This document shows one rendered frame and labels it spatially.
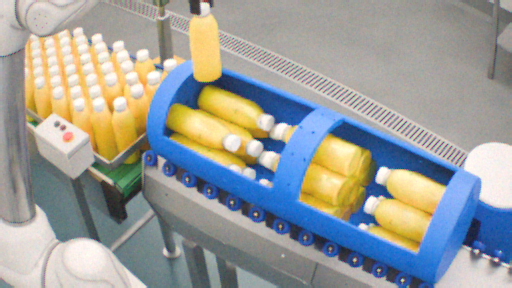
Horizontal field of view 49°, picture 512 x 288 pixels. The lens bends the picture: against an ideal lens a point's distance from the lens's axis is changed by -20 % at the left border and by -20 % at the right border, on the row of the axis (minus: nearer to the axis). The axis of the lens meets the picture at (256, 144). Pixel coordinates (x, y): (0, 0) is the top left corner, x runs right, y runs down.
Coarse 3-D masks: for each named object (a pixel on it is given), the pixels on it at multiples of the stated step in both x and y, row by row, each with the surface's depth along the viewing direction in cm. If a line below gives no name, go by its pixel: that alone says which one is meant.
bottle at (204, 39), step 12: (192, 24) 160; (204, 24) 159; (216, 24) 161; (192, 36) 161; (204, 36) 160; (216, 36) 162; (192, 48) 164; (204, 48) 162; (216, 48) 164; (192, 60) 167; (204, 60) 164; (216, 60) 166; (204, 72) 167; (216, 72) 168
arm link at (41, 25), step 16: (16, 0) 91; (32, 0) 87; (48, 0) 87; (64, 0) 88; (80, 0) 91; (96, 0) 96; (32, 16) 88; (48, 16) 88; (64, 16) 89; (80, 16) 94; (32, 32) 90; (48, 32) 90
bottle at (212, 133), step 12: (180, 108) 178; (168, 120) 178; (180, 120) 176; (192, 120) 174; (204, 120) 173; (216, 120) 174; (180, 132) 177; (192, 132) 174; (204, 132) 172; (216, 132) 171; (228, 132) 173; (204, 144) 173; (216, 144) 172
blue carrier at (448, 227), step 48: (192, 96) 188; (288, 96) 167; (288, 144) 155; (384, 144) 165; (240, 192) 166; (288, 192) 155; (384, 192) 171; (336, 240) 154; (384, 240) 143; (432, 240) 135
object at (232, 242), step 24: (144, 168) 195; (144, 192) 198; (168, 192) 192; (168, 216) 202; (192, 216) 189; (216, 216) 183; (192, 240) 211; (216, 240) 189; (240, 240) 180; (264, 240) 175; (240, 264) 199; (264, 264) 181; (288, 264) 173; (312, 264) 168; (456, 264) 157; (480, 264) 156
